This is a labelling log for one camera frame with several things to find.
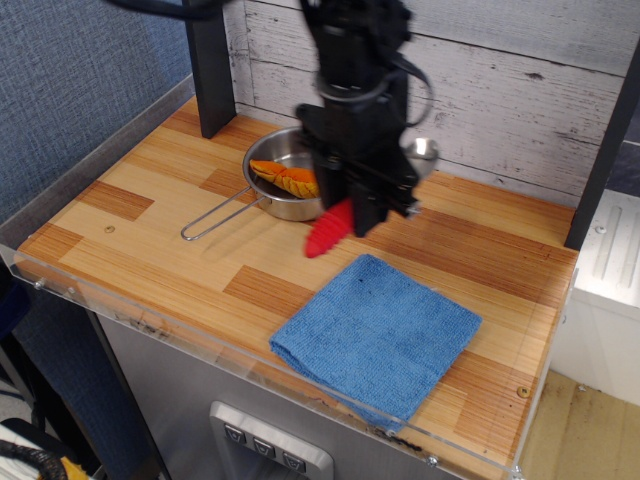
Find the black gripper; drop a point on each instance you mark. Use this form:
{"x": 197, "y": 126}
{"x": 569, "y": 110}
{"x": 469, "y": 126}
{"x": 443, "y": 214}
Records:
{"x": 354, "y": 138}

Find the yellow object bottom left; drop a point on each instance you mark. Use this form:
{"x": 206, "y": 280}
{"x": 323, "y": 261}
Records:
{"x": 73, "y": 471}

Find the stainless steel cabinet front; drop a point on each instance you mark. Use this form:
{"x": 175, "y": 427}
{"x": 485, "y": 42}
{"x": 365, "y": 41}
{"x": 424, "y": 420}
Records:
{"x": 174, "y": 390}

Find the clear acrylic edge guard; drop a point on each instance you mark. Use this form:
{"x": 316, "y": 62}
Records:
{"x": 473, "y": 421}

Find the blue folded cloth napkin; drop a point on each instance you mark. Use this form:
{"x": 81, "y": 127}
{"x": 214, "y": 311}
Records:
{"x": 376, "y": 340}

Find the silver button control panel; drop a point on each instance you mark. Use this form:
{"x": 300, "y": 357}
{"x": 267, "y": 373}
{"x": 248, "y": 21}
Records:
{"x": 250, "y": 448}

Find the dark grey left post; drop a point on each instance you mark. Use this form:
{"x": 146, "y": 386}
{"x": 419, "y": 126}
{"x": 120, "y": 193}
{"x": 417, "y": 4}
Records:
{"x": 211, "y": 72}

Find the white appliance at right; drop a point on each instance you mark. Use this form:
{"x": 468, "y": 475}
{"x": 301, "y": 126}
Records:
{"x": 597, "y": 343}

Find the small steel saucepan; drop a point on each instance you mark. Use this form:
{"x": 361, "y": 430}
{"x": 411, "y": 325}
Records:
{"x": 286, "y": 148}

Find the dark grey post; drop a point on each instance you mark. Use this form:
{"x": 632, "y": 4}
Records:
{"x": 605, "y": 159}
{"x": 211, "y": 72}

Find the red handled metal spoon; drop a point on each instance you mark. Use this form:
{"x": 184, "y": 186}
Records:
{"x": 337, "y": 222}

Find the dark grey right post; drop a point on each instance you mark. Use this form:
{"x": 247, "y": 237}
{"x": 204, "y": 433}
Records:
{"x": 605, "y": 159}

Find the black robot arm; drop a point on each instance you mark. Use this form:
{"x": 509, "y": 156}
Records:
{"x": 358, "y": 42}

